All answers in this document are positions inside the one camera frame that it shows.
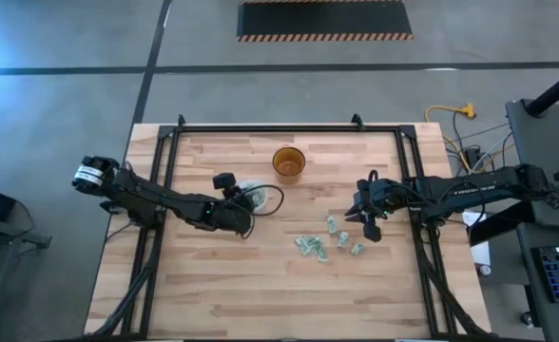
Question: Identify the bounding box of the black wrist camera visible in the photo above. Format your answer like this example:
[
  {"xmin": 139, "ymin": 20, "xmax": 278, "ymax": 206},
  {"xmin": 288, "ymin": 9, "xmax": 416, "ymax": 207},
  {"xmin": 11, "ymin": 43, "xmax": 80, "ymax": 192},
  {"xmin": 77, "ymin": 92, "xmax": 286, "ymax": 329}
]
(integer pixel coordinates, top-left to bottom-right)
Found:
[
  {"xmin": 212, "ymin": 172, "xmax": 238, "ymax": 200},
  {"xmin": 362, "ymin": 222, "xmax": 383, "ymax": 243}
]

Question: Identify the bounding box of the black equipment stand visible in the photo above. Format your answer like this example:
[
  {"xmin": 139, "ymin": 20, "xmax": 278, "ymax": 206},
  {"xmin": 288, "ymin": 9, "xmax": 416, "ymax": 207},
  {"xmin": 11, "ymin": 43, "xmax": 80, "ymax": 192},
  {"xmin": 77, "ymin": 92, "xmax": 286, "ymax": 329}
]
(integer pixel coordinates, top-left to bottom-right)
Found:
[{"xmin": 0, "ymin": 208, "xmax": 52, "ymax": 342}]

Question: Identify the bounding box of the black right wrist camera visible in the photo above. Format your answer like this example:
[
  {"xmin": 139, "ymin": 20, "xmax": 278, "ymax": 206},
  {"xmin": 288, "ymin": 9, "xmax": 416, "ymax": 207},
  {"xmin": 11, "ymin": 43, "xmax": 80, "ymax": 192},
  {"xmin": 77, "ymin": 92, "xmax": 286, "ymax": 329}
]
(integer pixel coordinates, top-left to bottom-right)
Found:
[{"xmin": 362, "ymin": 222, "xmax": 383, "ymax": 243}]

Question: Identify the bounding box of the white paper sheet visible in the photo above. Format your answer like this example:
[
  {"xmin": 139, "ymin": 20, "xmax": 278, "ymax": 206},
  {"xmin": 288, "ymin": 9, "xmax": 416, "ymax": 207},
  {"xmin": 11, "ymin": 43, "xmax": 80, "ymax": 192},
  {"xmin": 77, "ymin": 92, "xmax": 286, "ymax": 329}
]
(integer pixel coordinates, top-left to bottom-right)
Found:
[{"xmin": 460, "ymin": 211, "xmax": 492, "ymax": 268}]

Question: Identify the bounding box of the black camera cable loop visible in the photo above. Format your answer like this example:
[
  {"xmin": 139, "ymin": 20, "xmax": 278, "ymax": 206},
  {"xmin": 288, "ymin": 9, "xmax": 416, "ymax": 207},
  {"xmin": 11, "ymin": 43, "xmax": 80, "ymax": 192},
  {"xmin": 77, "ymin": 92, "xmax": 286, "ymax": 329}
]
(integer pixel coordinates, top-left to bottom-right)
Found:
[{"xmin": 236, "ymin": 183, "xmax": 285, "ymax": 218}]

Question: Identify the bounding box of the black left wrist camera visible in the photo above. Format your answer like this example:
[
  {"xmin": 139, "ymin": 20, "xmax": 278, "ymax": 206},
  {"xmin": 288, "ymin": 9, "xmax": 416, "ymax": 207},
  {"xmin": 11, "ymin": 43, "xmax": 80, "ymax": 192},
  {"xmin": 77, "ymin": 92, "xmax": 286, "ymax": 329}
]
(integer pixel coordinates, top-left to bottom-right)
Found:
[{"xmin": 212, "ymin": 172, "xmax": 238, "ymax": 200}]

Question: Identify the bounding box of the black diagonal bar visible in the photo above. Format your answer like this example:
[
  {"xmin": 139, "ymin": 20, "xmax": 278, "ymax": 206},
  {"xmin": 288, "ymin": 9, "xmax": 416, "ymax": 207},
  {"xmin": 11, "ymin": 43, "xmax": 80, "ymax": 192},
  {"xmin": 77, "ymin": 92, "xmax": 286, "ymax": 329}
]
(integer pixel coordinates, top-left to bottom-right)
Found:
[{"xmin": 469, "ymin": 201, "xmax": 537, "ymax": 247}]

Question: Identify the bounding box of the black hazard-striped floor mat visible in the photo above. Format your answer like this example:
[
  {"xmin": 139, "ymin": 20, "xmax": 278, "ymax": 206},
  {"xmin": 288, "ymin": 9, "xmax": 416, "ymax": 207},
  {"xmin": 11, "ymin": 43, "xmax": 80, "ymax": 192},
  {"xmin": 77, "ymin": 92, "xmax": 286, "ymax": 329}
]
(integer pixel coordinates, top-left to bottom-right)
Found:
[{"xmin": 236, "ymin": 0, "xmax": 414, "ymax": 43}]

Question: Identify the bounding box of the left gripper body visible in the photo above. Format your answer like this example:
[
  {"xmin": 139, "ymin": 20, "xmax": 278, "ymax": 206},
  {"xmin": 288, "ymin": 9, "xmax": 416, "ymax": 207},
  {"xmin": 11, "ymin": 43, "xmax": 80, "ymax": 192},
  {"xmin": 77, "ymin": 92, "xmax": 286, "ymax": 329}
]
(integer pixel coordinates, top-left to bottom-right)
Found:
[{"xmin": 196, "ymin": 201, "xmax": 255, "ymax": 237}]

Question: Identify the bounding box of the black power strip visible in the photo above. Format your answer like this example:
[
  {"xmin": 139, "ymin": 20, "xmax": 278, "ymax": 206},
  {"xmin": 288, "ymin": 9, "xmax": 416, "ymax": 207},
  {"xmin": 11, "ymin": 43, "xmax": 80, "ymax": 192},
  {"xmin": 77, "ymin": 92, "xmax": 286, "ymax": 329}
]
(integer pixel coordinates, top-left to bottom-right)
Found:
[{"xmin": 464, "ymin": 145, "xmax": 489, "ymax": 175}]

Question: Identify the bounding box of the black round pole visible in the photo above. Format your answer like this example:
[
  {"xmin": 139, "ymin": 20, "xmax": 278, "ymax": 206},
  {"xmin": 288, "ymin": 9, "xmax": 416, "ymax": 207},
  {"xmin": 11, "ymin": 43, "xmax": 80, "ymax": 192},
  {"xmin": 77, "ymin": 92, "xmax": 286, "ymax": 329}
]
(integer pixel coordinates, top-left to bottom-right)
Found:
[{"xmin": 525, "ymin": 63, "xmax": 559, "ymax": 118}]

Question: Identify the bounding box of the black aluminium table frame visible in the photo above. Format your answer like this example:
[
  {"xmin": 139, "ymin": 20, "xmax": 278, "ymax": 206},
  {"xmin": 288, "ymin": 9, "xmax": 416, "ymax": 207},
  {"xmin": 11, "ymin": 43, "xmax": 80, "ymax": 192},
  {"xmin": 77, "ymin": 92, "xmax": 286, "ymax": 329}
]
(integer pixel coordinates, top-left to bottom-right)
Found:
[{"xmin": 88, "ymin": 113, "xmax": 494, "ymax": 341}]

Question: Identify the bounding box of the yellow extension cord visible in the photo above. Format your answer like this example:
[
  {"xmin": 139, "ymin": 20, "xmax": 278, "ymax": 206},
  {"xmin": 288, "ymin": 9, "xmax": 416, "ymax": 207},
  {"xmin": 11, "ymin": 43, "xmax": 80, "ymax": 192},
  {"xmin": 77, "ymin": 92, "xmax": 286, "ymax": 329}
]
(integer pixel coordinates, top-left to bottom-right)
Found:
[{"xmin": 424, "ymin": 103, "xmax": 478, "ymax": 158}]

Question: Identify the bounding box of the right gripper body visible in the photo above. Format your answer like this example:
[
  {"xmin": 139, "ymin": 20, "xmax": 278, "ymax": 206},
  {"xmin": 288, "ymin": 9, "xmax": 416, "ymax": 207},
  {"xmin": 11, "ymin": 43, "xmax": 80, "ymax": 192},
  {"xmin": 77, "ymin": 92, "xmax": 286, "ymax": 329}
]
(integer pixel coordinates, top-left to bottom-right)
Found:
[{"xmin": 355, "ymin": 178, "xmax": 407, "ymax": 220}]

